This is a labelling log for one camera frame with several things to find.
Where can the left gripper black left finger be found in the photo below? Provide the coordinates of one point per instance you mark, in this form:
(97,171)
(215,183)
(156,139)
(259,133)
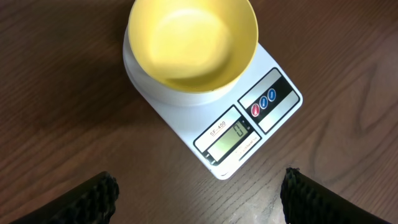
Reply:
(93,201)

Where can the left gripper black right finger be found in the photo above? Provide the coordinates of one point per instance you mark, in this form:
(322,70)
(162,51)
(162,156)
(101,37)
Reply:
(305,201)

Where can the white digital kitchen scale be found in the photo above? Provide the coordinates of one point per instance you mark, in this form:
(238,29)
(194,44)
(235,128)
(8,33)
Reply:
(223,131)

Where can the yellow plastic bowl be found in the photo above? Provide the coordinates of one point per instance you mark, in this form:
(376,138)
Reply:
(193,46)

